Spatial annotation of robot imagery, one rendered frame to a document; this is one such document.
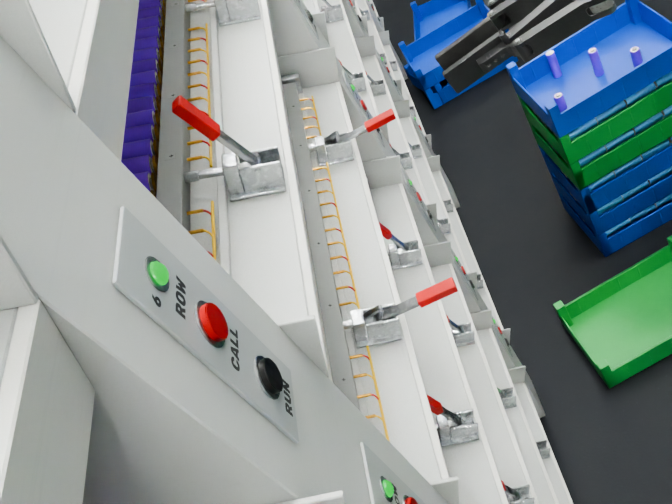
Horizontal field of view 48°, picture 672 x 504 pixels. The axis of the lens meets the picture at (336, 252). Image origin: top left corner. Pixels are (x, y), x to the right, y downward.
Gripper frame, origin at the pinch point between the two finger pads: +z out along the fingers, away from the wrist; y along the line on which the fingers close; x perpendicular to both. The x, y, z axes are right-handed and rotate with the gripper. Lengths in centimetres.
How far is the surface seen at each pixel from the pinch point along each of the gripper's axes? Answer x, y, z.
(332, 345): 4.1, -29.7, 20.8
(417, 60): -86, 150, 26
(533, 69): -57, 69, -4
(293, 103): 4.1, 8.2, 20.5
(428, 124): -94, 127, 33
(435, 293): 0.8, -27.6, 11.9
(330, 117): 0.0, 7.4, 18.2
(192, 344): 31, -52, 10
